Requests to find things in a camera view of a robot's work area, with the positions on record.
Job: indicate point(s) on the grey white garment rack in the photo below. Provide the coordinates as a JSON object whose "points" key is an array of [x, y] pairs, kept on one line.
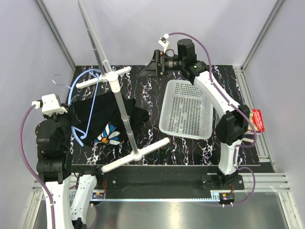
{"points": [[110, 76]]}

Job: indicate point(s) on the white plastic mesh basket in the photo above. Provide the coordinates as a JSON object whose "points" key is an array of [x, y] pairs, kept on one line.
{"points": [[186, 112]]}

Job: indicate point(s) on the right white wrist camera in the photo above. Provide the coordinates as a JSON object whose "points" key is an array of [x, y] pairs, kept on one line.
{"points": [[164, 42]]}

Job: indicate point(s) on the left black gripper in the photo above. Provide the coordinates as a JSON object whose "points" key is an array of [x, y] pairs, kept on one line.
{"points": [[71, 113]]}

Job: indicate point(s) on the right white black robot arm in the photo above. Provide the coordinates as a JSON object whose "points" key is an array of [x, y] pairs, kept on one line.
{"points": [[234, 118]]}

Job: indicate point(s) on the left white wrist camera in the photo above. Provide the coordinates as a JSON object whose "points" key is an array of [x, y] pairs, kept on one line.
{"points": [[49, 105]]}

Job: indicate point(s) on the red cover book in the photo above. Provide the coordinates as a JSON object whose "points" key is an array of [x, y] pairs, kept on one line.
{"points": [[256, 119]]}

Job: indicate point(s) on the black marbled table mat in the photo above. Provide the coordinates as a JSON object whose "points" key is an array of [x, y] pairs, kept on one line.
{"points": [[148, 93]]}

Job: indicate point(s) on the light blue clothes hanger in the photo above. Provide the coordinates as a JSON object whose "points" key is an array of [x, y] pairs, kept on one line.
{"points": [[77, 133]]}

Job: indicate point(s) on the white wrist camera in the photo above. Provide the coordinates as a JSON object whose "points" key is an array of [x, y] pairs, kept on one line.
{"points": [[49, 105], [164, 42]]}

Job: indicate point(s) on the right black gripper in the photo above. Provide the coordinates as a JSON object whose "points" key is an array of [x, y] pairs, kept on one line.
{"points": [[156, 67]]}

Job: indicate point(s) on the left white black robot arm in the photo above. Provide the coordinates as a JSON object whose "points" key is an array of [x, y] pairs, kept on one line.
{"points": [[53, 138]]}

